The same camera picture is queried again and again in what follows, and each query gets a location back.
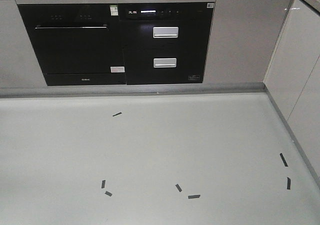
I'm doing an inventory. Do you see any black disinfection cabinet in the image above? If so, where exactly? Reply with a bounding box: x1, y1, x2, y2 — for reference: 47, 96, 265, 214
118, 1, 215, 85

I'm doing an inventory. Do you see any black built-in dishwasher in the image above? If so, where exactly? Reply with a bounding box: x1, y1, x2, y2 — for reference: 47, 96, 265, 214
18, 3, 126, 86

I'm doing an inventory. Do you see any grey cabinet door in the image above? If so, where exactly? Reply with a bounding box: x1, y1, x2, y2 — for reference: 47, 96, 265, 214
203, 0, 291, 84

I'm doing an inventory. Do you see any side grey cabinet panel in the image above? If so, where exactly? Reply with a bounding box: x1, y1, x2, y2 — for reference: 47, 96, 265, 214
264, 0, 320, 175

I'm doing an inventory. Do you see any black tape strip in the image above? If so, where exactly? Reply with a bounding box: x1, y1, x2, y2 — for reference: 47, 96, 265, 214
286, 177, 291, 190

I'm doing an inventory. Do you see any silver lower drawer handle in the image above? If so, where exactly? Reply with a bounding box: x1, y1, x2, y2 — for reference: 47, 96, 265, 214
153, 58, 177, 68

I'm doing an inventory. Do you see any silver drawer handle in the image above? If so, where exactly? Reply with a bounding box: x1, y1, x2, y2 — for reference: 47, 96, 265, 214
153, 58, 177, 68
152, 26, 179, 39

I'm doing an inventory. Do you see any silver upper drawer handle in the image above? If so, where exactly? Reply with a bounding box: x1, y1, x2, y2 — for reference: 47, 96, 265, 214
152, 26, 179, 39

